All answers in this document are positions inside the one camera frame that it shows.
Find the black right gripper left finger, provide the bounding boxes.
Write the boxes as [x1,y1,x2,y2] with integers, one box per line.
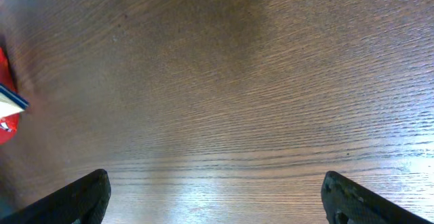
[1,169,111,224]

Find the yellow snack bag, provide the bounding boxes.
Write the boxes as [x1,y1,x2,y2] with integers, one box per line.
[1,84,28,118]

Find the red snack bag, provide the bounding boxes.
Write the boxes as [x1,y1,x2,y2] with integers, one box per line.
[1,49,19,144]

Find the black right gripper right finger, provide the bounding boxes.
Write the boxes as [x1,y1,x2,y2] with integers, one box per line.
[321,171,432,224]

